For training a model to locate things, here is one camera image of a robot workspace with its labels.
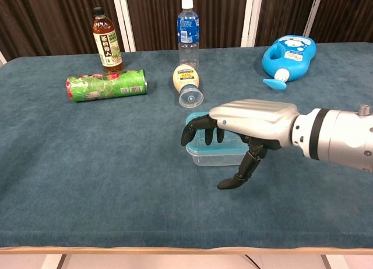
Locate brown tea bottle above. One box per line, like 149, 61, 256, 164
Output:
92, 6, 124, 74

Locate blue detergent bottle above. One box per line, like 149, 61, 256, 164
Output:
261, 34, 317, 91

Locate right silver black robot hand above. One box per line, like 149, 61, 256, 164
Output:
180, 99, 301, 190

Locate teal container lid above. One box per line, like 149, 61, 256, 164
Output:
185, 111, 250, 155

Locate green chips can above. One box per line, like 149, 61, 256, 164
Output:
66, 69, 148, 103

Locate black cable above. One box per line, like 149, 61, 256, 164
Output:
244, 254, 261, 269

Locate brown partition panel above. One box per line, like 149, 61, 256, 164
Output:
255, 0, 317, 47
310, 0, 373, 44
124, 0, 248, 51
0, 0, 131, 62

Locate mayonnaise squeeze bottle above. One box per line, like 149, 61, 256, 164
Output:
172, 64, 204, 109

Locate teal tablecloth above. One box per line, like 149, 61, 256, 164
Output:
0, 42, 373, 250

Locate clear water bottle blue label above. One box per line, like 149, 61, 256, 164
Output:
177, 0, 200, 71

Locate white table leg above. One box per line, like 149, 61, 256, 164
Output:
320, 254, 342, 269
43, 253, 68, 269

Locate clear plastic food container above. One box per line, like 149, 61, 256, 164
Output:
186, 146, 247, 167

